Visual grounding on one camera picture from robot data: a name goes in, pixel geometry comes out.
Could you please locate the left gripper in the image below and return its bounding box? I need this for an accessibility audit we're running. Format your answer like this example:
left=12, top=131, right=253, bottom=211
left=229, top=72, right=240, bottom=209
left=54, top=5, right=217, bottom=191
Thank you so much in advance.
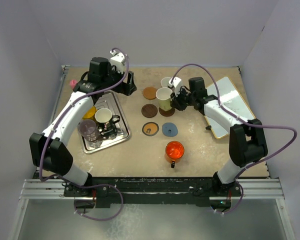
left=101, top=64, right=136, bottom=96

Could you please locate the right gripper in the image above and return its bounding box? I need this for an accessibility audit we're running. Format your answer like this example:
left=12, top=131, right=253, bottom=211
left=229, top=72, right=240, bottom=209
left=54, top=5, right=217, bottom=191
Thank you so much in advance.
left=170, top=86, right=196, bottom=111

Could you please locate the light wood coaster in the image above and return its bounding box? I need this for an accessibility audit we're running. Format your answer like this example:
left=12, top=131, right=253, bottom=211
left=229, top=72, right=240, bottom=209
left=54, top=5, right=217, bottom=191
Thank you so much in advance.
left=142, top=86, right=157, bottom=100

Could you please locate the green mug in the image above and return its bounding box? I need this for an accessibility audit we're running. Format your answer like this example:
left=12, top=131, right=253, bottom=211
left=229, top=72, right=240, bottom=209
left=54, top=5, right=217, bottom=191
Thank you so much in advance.
left=155, top=87, right=173, bottom=111

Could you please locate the dark wood coaster bottom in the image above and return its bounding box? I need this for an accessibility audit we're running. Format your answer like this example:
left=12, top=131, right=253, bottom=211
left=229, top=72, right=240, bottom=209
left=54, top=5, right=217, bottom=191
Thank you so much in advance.
left=159, top=107, right=175, bottom=117

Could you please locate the dark wood coaster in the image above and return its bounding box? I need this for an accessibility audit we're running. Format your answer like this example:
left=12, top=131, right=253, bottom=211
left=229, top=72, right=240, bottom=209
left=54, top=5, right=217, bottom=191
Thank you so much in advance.
left=141, top=104, right=158, bottom=118
left=159, top=107, right=175, bottom=117

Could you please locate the silver metal tray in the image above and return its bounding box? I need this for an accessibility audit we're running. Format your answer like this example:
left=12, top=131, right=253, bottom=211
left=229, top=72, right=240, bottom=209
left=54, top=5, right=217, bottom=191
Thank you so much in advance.
left=80, top=91, right=131, bottom=154

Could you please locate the dark wood coaster top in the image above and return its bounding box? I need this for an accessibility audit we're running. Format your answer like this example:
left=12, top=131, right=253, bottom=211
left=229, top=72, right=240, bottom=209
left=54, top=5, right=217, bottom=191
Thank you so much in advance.
left=141, top=104, right=158, bottom=118

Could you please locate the blue face coaster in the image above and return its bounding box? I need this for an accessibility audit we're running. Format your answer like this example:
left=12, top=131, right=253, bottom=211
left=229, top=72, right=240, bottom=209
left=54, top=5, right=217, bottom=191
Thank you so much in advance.
left=162, top=122, right=179, bottom=137

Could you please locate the black and white mug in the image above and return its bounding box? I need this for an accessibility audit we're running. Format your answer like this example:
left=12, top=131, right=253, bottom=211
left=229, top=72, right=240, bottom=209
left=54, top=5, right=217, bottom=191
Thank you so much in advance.
left=94, top=108, right=121, bottom=135

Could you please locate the orange black face coaster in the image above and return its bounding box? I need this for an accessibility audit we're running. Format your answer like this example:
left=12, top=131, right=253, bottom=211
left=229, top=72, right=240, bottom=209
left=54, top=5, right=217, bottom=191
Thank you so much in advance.
left=141, top=122, right=160, bottom=137

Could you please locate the orange mug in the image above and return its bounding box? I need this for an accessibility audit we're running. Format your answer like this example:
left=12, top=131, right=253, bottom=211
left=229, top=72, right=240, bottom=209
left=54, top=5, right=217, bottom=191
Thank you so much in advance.
left=164, top=141, right=185, bottom=169

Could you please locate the pink mug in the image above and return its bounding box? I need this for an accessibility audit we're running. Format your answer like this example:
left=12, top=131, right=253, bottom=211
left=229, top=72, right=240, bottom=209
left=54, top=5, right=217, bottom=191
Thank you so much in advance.
left=160, top=77, right=171, bottom=88

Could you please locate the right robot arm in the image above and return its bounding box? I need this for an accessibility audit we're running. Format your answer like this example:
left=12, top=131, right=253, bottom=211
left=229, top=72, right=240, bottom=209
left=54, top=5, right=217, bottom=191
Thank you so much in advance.
left=167, top=77, right=268, bottom=196

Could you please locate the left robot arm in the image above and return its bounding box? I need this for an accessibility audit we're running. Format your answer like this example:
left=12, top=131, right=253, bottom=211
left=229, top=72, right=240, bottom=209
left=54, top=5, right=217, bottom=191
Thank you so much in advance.
left=29, top=50, right=137, bottom=196

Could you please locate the yellow mug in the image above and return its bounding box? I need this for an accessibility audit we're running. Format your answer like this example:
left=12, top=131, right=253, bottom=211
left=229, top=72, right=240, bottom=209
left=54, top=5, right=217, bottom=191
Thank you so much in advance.
left=82, top=106, right=97, bottom=121

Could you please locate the pink cap bottle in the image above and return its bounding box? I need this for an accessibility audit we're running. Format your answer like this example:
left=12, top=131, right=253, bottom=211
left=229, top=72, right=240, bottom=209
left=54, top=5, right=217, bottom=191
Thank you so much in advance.
left=69, top=79, right=78, bottom=89

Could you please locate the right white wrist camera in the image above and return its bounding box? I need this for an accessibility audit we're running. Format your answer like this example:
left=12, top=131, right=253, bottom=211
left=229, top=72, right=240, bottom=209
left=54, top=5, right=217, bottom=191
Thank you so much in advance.
left=167, top=77, right=183, bottom=97

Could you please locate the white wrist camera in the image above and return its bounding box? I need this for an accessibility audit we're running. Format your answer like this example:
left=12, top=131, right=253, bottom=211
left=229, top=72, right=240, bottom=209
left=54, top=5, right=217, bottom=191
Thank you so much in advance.
left=167, top=77, right=183, bottom=97
left=110, top=49, right=128, bottom=74

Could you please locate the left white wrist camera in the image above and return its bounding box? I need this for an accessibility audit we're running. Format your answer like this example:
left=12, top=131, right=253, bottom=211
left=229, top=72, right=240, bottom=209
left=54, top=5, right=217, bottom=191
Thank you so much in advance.
left=110, top=49, right=128, bottom=74

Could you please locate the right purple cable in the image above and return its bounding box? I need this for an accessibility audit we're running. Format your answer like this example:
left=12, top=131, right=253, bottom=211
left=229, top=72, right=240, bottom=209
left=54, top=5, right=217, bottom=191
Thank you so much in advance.
left=169, top=63, right=298, bottom=216

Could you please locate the purple cable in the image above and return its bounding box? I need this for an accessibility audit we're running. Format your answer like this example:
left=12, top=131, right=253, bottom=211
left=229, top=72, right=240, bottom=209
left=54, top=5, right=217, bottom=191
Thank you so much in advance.
left=38, top=47, right=130, bottom=221
left=169, top=63, right=298, bottom=216

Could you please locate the white board wooden frame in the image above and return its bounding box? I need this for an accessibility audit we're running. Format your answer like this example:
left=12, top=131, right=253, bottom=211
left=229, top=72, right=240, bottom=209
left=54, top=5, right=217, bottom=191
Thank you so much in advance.
left=204, top=76, right=256, bottom=139

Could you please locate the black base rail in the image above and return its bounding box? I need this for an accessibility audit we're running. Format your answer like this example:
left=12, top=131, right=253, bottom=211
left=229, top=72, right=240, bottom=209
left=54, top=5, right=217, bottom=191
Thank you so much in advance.
left=62, top=177, right=242, bottom=209

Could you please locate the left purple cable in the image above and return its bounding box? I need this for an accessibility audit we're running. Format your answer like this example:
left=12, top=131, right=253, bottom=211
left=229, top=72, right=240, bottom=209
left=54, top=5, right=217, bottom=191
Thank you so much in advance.
left=38, top=47, right=130, bottom=221

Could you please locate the aluminium frame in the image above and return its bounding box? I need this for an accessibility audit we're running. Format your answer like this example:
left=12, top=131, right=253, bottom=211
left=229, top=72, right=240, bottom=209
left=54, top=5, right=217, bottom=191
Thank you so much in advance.
left=10, top=67, right=295, bottom=240

